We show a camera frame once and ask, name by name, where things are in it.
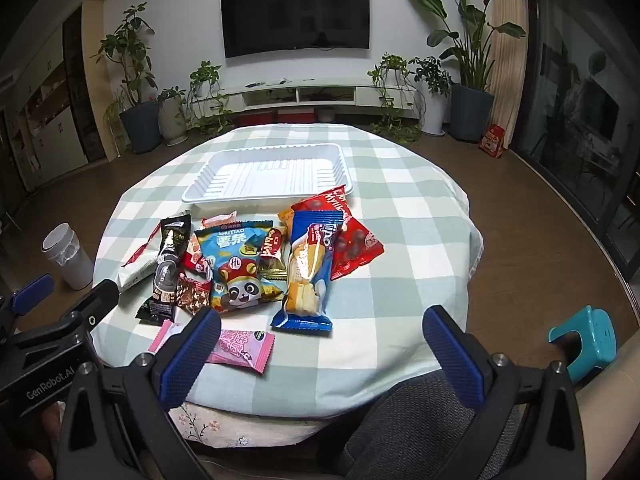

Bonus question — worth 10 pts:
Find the trailing vine plant on stand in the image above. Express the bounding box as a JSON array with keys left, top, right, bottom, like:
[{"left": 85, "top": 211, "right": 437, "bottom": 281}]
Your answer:
[
  {"left": 367, "top": 52, "right": 423, "bottom": 143},
  {"left": 187, "top": 60, "right": 236, "bottom": 138}
]

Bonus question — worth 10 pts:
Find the floral cloth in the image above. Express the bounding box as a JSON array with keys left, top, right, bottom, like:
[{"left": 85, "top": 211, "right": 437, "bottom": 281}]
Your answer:
[{"left": 167, "top": 400, "right": 331, "bottom": 453}]

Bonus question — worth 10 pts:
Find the small-leaved tree in dark pot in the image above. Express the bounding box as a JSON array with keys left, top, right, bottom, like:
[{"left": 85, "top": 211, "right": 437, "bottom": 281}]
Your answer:
[{"left": 92, "top": 2, "right": 163, "bottom": 156}]

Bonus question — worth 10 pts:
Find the beige curtain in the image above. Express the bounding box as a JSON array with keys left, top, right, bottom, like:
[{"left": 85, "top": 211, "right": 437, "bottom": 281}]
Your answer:
[{"left": 487, "top": 0, "right": 528, "bottom": 151}]

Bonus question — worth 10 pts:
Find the red bag on floor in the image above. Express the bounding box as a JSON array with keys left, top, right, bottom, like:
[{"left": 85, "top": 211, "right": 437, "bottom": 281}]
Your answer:
[{"left": 479, "top": 124, "right": 506, "bottom": 159}]

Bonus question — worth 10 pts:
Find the red chocolate ball bag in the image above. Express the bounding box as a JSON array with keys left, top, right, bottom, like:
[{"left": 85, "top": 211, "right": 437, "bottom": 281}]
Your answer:
[{"left": 291, "top": 185, "right": 385, "bottom": 281}]

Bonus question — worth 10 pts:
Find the person's grey trousered leg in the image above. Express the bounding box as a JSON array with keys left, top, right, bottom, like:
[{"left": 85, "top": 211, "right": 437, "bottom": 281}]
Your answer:
[{"left": 345, "top": 370, "right": 523, "bottom": 480}]

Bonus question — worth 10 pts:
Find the glass sliding door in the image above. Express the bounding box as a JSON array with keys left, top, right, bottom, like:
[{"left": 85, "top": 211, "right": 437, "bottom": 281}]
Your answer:
[{"left": 515, "top": 0, "right": 640, "bottom": 286}]

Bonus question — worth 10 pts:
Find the bushy plant in white pot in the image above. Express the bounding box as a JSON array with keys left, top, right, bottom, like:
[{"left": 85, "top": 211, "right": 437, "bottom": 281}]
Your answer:
[{"left": 410, "top": 55, "right": 453, "bottom": 137}]

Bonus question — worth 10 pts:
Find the plant in white ribbed pot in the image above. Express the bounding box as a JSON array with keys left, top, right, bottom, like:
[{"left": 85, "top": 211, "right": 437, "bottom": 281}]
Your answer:
[{"left": 157, "top": 87, "right": 191, "bottom": 147}]

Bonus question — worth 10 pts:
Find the pale pink snack packet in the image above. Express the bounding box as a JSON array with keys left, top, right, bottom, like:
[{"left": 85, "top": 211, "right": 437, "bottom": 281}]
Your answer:
[{"left": 201, "top": 212, "right": 238, "bottom": 231}]

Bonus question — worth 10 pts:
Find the small red snack packet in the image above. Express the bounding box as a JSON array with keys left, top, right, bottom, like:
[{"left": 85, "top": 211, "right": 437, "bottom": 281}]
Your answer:
[{"left": 180, "top": 232, "right": 213, "bottom": 276}]

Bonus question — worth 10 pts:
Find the white plastic tray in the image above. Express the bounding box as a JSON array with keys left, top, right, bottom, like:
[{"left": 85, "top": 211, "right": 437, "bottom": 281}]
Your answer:
[{"left": 181, "top": 143, "right": 356, "bottom": 217}]

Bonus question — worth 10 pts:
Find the white television cabinet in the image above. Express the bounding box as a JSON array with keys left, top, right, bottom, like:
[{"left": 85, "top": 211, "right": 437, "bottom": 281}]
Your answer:
[{"left": 192, "top": 77, "right": 418, "bottom": 123}]

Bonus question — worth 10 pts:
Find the black snack packet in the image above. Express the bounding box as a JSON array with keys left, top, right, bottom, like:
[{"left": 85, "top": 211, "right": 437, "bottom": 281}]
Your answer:
[{"left": 135, "top": 214, "right": 193, "bottom": 322}]

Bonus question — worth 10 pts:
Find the white waste bin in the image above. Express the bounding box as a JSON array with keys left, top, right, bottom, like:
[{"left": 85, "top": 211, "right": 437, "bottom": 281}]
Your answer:
[{"left": 41, "top": 222, "right": 96, "bottom": 292}]

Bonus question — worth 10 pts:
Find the teal plastic stool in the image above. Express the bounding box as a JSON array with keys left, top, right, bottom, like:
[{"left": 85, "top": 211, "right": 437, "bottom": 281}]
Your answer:
[{"left": 547, "top": 305, "right": 621, "bottom": 383}]

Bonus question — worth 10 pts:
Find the white red-edged snack packet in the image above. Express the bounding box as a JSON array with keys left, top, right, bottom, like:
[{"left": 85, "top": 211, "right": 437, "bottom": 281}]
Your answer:
[{"left": 117, "top": 225, "right": 163, "bottom": 291}]

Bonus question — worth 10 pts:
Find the broad-leaved plant in dark pot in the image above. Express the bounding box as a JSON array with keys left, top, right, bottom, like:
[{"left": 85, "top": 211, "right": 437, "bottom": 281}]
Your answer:
[{"left": 404, "top": 0, "right": 526, "bottom": 143}]

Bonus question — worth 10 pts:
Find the person's left hand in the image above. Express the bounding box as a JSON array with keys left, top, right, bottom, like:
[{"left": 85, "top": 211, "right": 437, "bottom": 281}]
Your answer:
[{"left": 0, "top": 402, "right": 63, "bottom": 480}]

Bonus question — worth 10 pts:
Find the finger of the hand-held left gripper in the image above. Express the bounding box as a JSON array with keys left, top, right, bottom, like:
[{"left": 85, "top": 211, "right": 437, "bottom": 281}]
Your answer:
[
  {"left": 0, "top": 274, "right": 56, "bottom": 322},
  {"left": 61, "top": 279, "right": 121, "bottom": 337}
]

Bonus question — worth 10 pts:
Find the blue bread packet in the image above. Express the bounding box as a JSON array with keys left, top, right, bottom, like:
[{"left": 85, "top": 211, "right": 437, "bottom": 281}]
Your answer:
[{"left": 270, "top": 210, "right": 346, "bottom": 332}]

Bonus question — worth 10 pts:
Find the brown patterned snack packet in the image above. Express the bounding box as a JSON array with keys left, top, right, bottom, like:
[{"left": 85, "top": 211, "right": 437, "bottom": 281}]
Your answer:
[{"left": 177, "top": 272, "right": 213, "bottom": 317}]

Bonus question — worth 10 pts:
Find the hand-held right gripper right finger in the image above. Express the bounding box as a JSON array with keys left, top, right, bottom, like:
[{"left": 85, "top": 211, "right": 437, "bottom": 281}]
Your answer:
[{"left": 422, "top": 305, "right": 583, "bottom": 480}]

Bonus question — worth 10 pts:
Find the blue panda chip bag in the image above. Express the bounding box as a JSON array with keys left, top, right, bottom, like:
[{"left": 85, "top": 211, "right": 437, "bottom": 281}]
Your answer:
[{"left": 194, "top": 220, "right": 286, "bottom": 313}]

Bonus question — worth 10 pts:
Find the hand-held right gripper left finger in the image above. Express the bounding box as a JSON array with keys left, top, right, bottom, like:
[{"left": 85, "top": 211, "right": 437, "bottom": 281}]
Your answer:
[{"left": 57, "top": 307, "right": 223, "bottom": 480}]

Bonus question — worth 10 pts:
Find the wall-mounted television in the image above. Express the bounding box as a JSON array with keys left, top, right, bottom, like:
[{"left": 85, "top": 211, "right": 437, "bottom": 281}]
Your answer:
[{"left": 220, "top": 0, "right": 371, "bottom": 59}]

